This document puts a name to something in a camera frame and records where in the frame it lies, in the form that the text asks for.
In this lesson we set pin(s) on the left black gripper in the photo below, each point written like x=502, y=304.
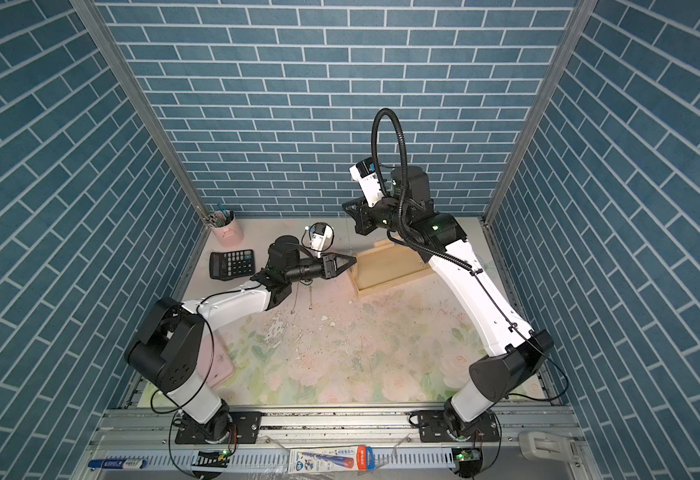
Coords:
x=326, y=268

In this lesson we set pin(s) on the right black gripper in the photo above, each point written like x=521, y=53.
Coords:
x=362, y=219

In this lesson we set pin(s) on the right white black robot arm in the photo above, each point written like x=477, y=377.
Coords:
x=514, y=351

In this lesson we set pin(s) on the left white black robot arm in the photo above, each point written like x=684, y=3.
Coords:
x=166, y=346

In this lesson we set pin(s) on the wooden jewelry display stand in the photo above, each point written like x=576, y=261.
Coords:
x=386, y=265

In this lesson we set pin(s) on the pink pen holder cup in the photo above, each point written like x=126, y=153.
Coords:
x=229, y=235

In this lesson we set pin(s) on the black desk calculator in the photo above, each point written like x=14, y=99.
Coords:
x=231, y=265

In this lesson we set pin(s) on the pens in pink cup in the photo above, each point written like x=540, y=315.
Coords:
x=219, y=218

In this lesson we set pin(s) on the red blue packaged box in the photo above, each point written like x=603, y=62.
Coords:
x=327, y=460

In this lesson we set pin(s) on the blue marker pen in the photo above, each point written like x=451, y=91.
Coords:
x=117, y=464

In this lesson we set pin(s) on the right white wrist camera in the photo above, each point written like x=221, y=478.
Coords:
x=366, y=174

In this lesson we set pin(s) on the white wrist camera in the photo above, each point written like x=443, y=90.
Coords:
x=318, y=237
x=366, y=174

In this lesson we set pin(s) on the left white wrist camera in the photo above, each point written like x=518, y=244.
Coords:
x=318, y=237

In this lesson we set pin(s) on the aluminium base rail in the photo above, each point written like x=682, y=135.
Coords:
x=400, y=449

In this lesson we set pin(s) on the white plastic bracket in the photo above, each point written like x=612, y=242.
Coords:
x=537, y=446

